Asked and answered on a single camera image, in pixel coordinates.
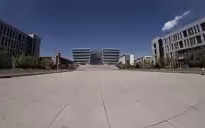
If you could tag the low pale building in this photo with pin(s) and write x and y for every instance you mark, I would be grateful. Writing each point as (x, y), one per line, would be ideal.
(145, 60)

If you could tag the grass strip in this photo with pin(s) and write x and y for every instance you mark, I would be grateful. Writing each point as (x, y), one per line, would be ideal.
(10, 71)

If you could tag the low brown building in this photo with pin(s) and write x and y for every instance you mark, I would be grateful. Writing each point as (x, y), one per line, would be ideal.
(65, 61)

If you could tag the pale concrete slab plaza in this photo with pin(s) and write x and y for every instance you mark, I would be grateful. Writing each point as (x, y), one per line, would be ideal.
(123, 96)

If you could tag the small white building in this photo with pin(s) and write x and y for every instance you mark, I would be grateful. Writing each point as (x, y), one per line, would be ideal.
(126, 59)

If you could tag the pale multi-storey building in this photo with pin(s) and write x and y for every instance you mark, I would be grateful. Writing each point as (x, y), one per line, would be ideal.
(186, 40)

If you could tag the wide pale stairway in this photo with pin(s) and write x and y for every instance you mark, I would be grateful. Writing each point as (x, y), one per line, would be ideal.
(96, 67)

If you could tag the dark glass building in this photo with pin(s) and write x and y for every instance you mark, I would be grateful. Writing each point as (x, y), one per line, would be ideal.
(10, 40)

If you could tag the row of bare trees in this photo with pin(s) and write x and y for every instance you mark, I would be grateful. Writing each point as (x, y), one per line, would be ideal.
(196, 58)

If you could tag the dark kerb strip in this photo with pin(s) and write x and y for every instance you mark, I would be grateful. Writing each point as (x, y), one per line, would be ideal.
(23, 74)

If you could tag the row of green trees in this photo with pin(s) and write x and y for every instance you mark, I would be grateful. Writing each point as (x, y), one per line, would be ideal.
(23, 61)

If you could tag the pale bollard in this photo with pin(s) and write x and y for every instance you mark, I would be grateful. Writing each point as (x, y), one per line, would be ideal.
(203, 71)

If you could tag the grey banded building, glass centre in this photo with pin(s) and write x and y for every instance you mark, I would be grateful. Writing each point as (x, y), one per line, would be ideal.
(81, 55)

